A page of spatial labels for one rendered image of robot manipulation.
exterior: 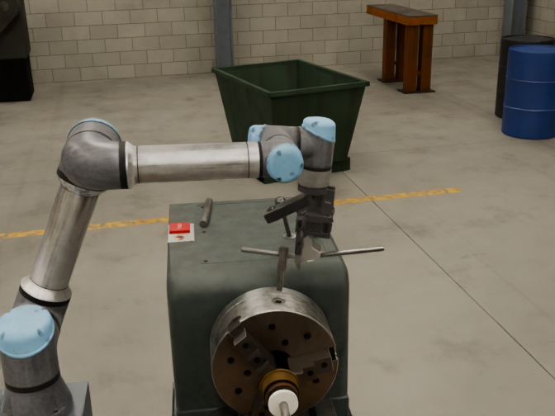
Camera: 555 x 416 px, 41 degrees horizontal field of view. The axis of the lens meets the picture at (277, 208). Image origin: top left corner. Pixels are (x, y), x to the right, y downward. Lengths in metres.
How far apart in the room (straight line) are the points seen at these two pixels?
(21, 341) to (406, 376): 2.49
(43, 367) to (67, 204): 0.35
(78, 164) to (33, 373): 0.46
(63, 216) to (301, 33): 10.38
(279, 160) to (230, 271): 0.55
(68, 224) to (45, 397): 0.37
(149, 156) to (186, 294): 0.55
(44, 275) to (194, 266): 0.44
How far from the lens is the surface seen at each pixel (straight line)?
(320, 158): 1.64
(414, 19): 9.85
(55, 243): 1.68
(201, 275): 1.93
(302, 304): 1.84
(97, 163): 1.47
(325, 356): 1.82
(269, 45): 11.80
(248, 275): 1.93
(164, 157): 1.47
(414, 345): 4.05
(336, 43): 12.07
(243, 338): 1.76
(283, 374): 1.75
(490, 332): 4.24
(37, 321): 1.65
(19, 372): 1.66
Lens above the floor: 2.09
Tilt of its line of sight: 21 degrees down
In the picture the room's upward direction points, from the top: 1 degrees counter-clockwise
